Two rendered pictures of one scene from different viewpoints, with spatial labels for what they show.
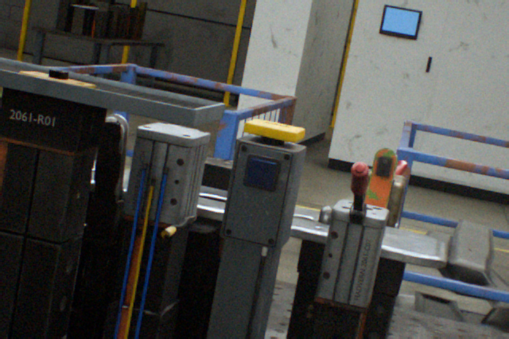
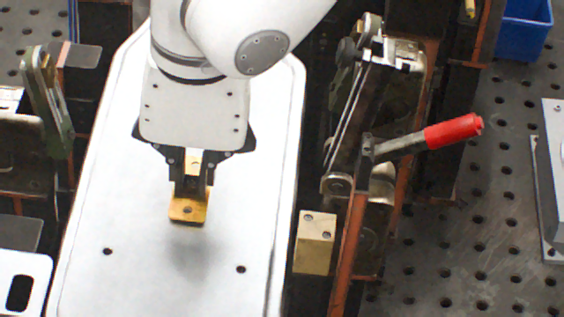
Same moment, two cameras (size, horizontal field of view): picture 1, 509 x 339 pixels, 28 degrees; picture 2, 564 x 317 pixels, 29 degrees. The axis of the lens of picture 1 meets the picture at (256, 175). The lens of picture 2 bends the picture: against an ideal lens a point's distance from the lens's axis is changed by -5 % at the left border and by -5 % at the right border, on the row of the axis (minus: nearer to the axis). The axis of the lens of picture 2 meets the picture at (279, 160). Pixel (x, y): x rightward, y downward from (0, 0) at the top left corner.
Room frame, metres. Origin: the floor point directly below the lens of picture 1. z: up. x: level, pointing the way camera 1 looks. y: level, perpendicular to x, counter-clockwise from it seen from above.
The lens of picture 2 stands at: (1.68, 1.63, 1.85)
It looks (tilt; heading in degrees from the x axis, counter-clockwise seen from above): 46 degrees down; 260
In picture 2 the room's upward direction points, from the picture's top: 7 degrees clockwise
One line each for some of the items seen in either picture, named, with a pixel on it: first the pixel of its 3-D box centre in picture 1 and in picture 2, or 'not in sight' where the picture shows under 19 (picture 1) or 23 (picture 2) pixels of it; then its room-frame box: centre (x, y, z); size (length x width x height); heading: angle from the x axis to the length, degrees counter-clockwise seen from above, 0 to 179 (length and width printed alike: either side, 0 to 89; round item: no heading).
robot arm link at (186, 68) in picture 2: not in sight; (199, 40); (1.63, 0.87, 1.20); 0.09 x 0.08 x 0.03; 170
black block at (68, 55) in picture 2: not in sight; (75, 143); (1.77, 0.65, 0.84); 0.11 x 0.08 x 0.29; 170
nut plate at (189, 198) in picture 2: not in sight; (191, 185); (1.63, 0.87, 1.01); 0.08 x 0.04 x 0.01; 80
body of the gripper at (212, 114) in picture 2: not in sight; (195, 92); (1.63, 0.87, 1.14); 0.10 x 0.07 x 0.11; 170
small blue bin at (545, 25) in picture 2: not in sight; (516, 21); (1.08, 0.28, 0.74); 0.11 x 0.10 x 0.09; 80
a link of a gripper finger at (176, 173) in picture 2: not in sight; (167, 159); (1.65, 0.87, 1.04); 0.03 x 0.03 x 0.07; 80
